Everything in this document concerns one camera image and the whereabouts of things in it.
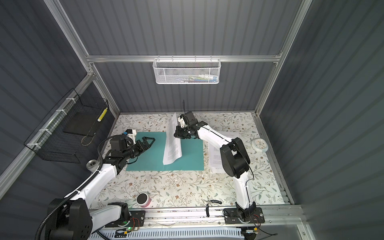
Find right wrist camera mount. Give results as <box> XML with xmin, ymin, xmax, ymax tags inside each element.
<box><xmin>178</xmin><ymin>115</ymin><xmax>186</xmax><ymax>128</ymax></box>

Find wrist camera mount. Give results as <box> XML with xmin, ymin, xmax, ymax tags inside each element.
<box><xmin>178</xmin><ymin>115</ymin><xmax>186</xmax><ymax>128</ymax></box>
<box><xmin>124</xmin><ymin>129</ymin><xmax>137</xmax><ymax>144</ymax></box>

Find black corrugated cable hose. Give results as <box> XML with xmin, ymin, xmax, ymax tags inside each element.
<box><xmin>34</xmin><ymin>134</ymin><xmax>133</xmax><ymax>240</ymax></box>

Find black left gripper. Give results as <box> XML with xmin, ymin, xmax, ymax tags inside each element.
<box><xmin>122</xmin><ymin>137</ymin><xmax>154</xmax><ymax>161</ymax></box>

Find printed paper sheet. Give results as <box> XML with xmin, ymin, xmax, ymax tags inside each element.
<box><xmin>163</xmin><ymin>113</ymin><xmax>183</xmax><ymax>166</ymax></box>

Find yellow marker pen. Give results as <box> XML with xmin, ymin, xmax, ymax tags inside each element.
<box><xmin>97</xmin><ymin>107</ymin><xmax>108</xmax><ymax>122</ymax></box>

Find silver drink can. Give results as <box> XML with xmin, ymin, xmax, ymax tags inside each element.
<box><xmin>86</xmin><ymin>160</ymin><xmax>100</xmax><ymax>173</ymax></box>

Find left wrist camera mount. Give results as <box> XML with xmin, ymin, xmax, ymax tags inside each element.
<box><xmin>124</xmin><ymin>129</ymin><xmax>137</xmax><ymax>144</ymax></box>

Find pens in white basket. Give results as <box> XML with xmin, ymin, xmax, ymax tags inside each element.
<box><xmin>176</xmin><ymin>74</ymin><xmax>219</xmax><ymax>84</ymax></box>

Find black wire basket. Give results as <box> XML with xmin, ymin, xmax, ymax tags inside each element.
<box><xmin>24</xmin><ymin>89</ymin><xmax>109</xmax><ymax>164</ymax></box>

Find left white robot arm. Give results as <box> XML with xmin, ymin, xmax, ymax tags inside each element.
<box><xmin>35</xmin><ymin>131</ymin><xmax>156</xmax><ymax>240</ymax></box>

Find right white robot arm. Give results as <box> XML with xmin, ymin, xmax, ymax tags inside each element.
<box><xmin>174</xmin><ymin>112</ymin><xmax>265</xmax><ymax>225</ymax></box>

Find lower white paper sheets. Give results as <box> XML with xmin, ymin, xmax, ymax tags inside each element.
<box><xmin>208</xmin><ymin>131</ymin><xmax>241</xmax><ymax>174</ymax></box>

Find white wire mesh basket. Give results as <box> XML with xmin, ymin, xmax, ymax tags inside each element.
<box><xmin>153</xmin><ymin>60</ymin><xmax>222</xmax><ymax>85</ymax></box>

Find black foam pad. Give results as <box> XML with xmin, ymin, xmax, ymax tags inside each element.
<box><xmin>63</xmin><ymin>113</ymin><xmax>101</xmax><ymax>137</ymax></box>

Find white round alarm clock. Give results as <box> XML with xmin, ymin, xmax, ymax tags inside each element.
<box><xmin>251</xmin><ymin>138</ymin><xmax>269</xmax><ymax>153</ymax></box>

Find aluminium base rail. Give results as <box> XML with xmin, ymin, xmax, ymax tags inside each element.
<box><xmin>142</xmin><ymin>205</ymin><xmax>307</xmax><ymax>229</ymax></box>

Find teal plastic folder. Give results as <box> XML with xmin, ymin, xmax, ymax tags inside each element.
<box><xmin>126</xmin><ymin>132</ymin><xmax>204</xmax><ymax>172</ymax></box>

